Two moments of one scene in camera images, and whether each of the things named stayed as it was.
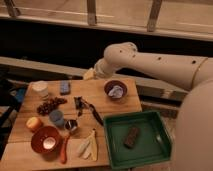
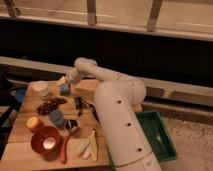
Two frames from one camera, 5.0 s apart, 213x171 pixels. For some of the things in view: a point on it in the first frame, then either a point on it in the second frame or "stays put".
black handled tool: (81, 103) stays put
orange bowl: (47, 141) stays put
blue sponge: (65, 87) stays put
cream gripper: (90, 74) to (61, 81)
